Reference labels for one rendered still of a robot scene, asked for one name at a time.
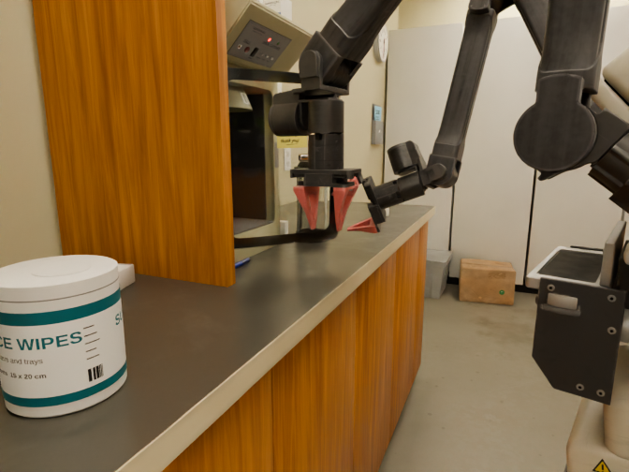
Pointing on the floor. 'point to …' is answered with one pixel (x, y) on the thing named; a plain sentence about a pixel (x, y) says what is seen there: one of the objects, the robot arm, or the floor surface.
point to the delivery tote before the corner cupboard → (436, 272)
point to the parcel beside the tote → (487, 281)
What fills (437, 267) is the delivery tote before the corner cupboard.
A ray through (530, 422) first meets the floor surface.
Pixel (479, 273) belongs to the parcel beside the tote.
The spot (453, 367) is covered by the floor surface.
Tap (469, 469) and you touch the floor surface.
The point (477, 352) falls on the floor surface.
